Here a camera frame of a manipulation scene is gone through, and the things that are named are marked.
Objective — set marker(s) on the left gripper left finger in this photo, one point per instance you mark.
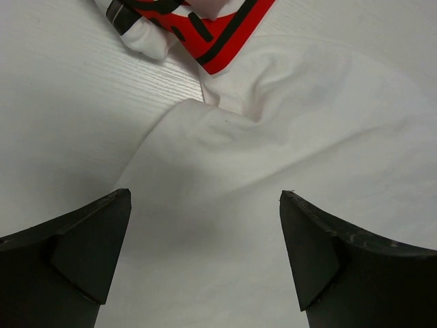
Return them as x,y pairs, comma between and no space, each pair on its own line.
59,273

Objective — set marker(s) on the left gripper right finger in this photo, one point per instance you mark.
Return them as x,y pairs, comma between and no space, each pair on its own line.
346,276

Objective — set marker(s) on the white t shirt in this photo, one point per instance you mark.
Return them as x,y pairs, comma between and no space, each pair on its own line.
204,246

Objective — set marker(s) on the red printed t shirt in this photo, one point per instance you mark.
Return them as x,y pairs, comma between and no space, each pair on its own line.
213,40

